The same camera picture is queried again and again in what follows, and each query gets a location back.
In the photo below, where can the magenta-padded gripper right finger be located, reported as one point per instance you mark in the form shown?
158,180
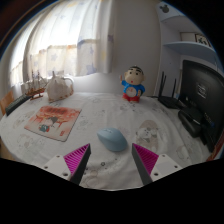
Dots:
165,165

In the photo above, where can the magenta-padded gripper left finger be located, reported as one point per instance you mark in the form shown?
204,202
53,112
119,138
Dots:
56,165

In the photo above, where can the light blue computer mouse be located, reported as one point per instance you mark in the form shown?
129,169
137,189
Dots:
112,139

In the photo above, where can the red cartoon print mouse pad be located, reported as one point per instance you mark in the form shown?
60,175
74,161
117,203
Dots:
53,122

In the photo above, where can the black case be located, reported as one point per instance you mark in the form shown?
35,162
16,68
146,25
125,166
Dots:
190,122

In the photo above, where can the black router with antennas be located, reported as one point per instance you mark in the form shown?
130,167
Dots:
168,100

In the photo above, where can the white printed tablecloth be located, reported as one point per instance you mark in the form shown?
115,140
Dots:
100,110

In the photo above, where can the wooden sailing ship model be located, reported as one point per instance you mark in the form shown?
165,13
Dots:
35,87

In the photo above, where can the black computer monitor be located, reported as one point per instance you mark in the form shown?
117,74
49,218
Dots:
203,90

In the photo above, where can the cartoon boy figure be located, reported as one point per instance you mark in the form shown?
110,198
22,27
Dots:
133,85

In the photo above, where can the white star print curtain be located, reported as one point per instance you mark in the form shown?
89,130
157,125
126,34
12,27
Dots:
66,36

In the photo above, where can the white wall shelf unit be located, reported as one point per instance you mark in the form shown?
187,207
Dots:
186,43

